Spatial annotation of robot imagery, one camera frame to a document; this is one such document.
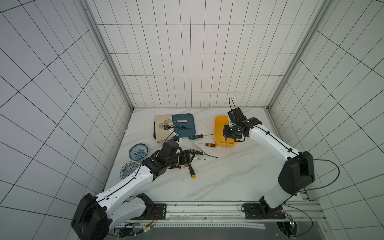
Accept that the long black yellow screwdriver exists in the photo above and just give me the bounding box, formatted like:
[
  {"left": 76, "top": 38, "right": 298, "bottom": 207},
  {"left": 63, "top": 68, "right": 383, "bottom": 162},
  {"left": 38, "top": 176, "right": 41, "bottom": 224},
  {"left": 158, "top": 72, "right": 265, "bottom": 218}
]
[{"left": 188, "top": 164, "right": 196, "bottom": 179}]

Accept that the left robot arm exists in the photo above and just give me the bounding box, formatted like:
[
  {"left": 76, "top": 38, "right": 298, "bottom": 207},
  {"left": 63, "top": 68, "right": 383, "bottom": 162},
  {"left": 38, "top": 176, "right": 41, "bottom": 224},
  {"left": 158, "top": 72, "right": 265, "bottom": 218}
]
[{"left": 71, "top": 138, "right": 196, "bottom": 240}]

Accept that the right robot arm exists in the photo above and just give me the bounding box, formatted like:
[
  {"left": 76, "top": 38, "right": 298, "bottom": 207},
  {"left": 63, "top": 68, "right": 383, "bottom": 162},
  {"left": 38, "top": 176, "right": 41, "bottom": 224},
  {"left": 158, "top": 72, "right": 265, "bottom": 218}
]
[{"left": 223, "top": 118, "right": 315, "bottom": 218}]

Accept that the black yellow dotted screwdriver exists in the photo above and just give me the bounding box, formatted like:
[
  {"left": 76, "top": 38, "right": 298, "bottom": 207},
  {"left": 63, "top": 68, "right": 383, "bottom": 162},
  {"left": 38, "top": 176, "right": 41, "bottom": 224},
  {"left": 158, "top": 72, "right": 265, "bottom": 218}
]
[{"left": 190, "top": 149, "right": 218, "bottom": 159}]

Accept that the yellow storage box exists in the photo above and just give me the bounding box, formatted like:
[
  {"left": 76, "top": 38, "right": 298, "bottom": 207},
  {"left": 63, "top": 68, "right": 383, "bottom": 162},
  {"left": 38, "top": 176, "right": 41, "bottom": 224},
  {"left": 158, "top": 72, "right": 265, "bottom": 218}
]
[{"left": 213, "top": 115, "right": 239, "bottom": 148}]

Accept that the green black screwdriver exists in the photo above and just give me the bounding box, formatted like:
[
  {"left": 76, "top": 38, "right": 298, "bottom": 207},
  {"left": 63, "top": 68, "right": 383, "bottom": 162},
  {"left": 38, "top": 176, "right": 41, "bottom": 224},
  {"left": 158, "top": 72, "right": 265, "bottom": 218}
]
[{"left": 189, "top": 134, "right": 213, "bottom": 140}]

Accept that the small orange screwdriver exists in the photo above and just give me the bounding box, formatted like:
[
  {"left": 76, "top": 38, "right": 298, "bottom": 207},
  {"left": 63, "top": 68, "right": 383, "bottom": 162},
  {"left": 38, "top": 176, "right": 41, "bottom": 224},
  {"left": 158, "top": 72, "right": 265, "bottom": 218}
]
[{"left": 195, "top": 143, "right": 217, "bottom": 148}]

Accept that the teal placemat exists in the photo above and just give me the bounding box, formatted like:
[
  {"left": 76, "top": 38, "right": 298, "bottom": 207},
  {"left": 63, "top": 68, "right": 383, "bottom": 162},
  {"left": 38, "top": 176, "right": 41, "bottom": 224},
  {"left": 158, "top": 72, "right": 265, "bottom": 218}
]
[{"left": 172, "top": 114, "right": 196, "bottom": 138}]

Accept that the beige cloth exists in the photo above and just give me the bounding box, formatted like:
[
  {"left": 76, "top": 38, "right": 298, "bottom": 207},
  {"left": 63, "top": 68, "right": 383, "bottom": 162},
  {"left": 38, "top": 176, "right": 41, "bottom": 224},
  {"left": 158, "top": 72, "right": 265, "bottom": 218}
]
[{"left": 154, "top": 114, "right": 176, "bottom": 144}]

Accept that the blue patterned plate far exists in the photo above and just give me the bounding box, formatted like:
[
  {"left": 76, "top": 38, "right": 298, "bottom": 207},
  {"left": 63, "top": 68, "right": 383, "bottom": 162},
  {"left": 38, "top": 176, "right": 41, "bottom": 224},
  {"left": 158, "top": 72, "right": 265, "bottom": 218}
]
[{"left": 129, "top": 143, "right": 149, "bottom": 161}]

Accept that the blue patterned plate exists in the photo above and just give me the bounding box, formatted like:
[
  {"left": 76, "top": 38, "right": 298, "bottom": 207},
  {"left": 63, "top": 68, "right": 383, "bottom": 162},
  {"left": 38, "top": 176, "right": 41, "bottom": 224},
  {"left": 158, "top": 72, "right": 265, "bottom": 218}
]
[
  {"left": 120, "top": 161, "right": 141, "bottom": 180},
  {"left": 129, "top": 143, "right": 149, "bottom": 161}
]

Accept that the blue patterned plate near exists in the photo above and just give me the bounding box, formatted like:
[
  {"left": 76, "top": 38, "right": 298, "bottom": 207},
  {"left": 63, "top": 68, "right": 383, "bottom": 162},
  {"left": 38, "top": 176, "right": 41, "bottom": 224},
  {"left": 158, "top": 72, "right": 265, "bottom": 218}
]
[{"left": 120, "top": 161, "right": 141, "bottom": 180}]

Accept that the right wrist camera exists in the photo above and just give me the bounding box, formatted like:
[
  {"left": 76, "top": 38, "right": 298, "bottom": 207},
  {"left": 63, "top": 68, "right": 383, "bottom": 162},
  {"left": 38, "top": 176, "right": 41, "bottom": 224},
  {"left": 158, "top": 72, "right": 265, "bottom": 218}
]
[{"left": 228, "top": 108, "right": 246, "bottom": 125}]

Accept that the dark handled spoon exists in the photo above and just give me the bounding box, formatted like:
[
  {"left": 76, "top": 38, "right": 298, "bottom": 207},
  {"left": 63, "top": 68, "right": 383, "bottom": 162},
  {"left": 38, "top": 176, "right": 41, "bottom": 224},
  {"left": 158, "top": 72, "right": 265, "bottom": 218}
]
[{"left": 159, "top": 123, "right": 191, "bottom": 130}]

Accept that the pink handled spoon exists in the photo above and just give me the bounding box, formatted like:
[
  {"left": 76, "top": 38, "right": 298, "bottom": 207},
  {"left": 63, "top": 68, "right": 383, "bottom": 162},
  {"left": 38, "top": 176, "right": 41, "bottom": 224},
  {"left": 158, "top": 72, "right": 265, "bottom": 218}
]
[{"left": 165, "top": 120, "right": 188, "bottom": 124}]

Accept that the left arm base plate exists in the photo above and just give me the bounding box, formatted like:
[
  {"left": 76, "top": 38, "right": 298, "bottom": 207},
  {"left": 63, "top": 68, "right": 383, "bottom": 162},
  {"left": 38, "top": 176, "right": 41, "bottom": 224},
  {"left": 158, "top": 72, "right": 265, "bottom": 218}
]
[{"left": 141, "top": 203, "right": 167, "bottom": 220}]

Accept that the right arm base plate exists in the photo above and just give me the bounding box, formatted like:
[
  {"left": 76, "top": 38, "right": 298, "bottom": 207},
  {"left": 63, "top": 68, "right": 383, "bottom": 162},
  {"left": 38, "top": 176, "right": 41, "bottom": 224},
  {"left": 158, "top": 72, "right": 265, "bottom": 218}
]
[{"left": 241, "top": 203, "right": 286, "bottom": 220}]

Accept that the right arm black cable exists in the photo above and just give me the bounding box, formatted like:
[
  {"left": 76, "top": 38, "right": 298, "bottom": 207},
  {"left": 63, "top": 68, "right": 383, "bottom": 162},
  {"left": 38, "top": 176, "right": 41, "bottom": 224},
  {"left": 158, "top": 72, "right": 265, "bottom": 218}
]
[{"left": 296, "top": 158, "right": 341, "bottom": 193}]

